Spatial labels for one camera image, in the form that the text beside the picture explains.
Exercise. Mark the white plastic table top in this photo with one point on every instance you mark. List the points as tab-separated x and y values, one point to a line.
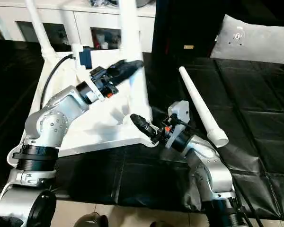
97	113

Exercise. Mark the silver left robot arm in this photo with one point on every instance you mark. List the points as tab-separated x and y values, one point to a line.
52	118

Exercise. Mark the dark robot foot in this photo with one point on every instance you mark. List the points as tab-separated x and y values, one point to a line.
161	224
90	220

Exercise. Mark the dark grey round device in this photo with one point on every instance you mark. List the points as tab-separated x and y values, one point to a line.
144	2

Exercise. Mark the white plastic table leg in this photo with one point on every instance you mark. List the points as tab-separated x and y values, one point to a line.
71	28
38	23
130	28
203	104

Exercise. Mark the grey cushion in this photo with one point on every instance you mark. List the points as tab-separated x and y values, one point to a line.
258	47

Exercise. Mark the dark left robot foot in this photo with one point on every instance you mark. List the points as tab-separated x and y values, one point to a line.
90	220

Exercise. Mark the black box with gold label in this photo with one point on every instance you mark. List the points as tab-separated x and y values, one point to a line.
180	23

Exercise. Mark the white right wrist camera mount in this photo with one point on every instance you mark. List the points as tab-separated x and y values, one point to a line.
180	111

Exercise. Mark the dark right robot foot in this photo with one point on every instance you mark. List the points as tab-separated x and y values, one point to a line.
161	224

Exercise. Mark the black work mat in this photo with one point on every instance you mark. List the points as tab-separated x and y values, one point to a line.
251	94

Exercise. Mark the white glass-door cabinet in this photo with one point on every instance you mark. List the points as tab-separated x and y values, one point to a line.
104	19

